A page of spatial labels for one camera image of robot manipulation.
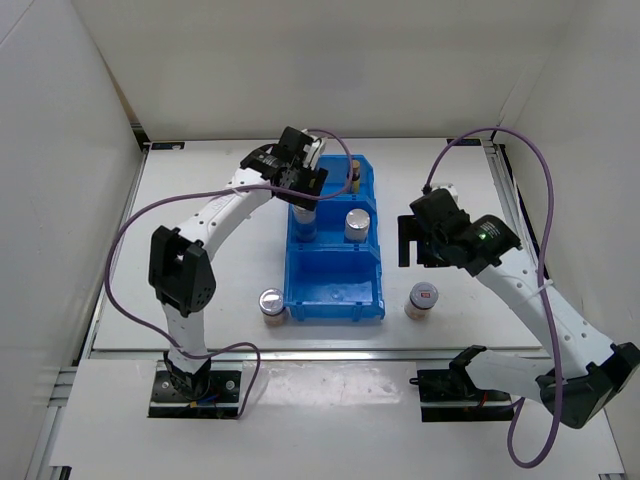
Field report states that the blue-label silver-lid shaker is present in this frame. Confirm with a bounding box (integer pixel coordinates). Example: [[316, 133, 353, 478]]
[[293, 205, 317, 242], [344, 208, 371, 243]]

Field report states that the white-lid spice jar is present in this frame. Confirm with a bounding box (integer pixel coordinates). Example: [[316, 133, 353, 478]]
[[258, 288, 288, 327], [404, 282, 439, 321]]

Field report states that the yellow-label small brown bottle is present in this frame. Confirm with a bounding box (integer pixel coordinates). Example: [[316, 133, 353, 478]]
[[347, 159, 361, 194]]

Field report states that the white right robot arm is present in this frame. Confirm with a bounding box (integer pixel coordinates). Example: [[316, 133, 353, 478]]
[[397, 189, 639, 429]]

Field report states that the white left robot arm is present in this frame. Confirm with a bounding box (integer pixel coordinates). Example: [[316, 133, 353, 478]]
[[149, 127, 328, 400]]

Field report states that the blue three-compartment plastic bin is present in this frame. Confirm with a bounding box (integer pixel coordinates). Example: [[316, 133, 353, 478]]
[[284, 155, 385, 323]]

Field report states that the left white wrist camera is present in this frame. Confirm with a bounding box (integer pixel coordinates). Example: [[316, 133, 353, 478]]
[[303, 130, 327, 170]]

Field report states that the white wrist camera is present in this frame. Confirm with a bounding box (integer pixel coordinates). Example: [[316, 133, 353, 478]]
[[303, 130, 327, 170], [431, 182, 459, 202]]

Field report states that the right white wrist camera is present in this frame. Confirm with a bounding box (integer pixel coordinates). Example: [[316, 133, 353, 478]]
[[431, 182, 459, 202]]

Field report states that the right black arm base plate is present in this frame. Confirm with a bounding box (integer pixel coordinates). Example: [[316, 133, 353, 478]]
[[408, 358, 516, 423]]

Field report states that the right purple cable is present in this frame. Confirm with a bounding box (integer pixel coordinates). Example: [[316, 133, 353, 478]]
[[423, 127, 564, 469]]

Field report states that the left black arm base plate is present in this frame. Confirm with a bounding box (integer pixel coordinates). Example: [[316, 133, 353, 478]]
[[147, 358, 242, 420]]

